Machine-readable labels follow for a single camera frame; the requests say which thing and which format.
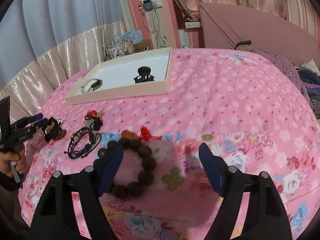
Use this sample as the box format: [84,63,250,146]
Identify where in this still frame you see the person's left hand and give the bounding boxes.
[0,144,27,179]

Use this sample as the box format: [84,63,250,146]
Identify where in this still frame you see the black knotted cord bracelet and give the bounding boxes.
[67,133,102,160]

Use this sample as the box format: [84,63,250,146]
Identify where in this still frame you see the pink bed headboard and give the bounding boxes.
[198,2,320,67]

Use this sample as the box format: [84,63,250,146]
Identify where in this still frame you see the black braided leather bracelet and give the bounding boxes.
[70,127,92,142]

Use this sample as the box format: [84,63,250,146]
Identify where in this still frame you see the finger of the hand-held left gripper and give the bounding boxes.
[15,119,52,137]
[10,113,44,128]

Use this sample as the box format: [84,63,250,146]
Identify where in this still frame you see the brown wooden bead bracelet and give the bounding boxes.
[93,126,162,200]

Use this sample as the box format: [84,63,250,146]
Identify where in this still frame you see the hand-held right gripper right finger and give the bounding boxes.
[198,142,293,240]

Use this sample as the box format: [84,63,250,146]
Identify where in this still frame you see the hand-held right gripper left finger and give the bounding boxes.
[30,145,124,240]

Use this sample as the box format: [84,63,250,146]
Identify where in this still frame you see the brown cardboard box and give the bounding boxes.
[134,40,151,53]

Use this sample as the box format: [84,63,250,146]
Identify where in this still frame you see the person's left forearm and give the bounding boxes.
[0,171,24,193]

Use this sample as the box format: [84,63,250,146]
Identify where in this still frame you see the cream satin curtain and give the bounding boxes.
[0,21,125,120]

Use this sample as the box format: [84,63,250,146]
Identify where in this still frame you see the white shallow tray box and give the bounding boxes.
[66,47,173,106]

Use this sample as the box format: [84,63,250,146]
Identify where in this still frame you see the hanging white cables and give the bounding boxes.
[141,6,167,48]

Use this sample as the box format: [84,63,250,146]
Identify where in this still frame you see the red and black charm cord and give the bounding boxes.
[84,109,103,131]

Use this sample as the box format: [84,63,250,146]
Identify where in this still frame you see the dark blue crocheted blanket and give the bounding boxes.
[297,67,320,119]

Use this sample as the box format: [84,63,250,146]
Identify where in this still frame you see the blue sheer curtain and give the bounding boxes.
[0,0,125,67]

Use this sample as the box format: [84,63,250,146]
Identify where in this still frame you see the purple dotted pillow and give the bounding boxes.
[250,48,311,102]

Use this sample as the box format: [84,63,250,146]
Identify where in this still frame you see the black strap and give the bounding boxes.
[234,40,252,50]

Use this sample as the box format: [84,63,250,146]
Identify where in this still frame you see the black hair claw clip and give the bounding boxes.
[133,66,155,85]

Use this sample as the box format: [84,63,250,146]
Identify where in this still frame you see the pink floral blanket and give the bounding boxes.
[21,47,320,240]

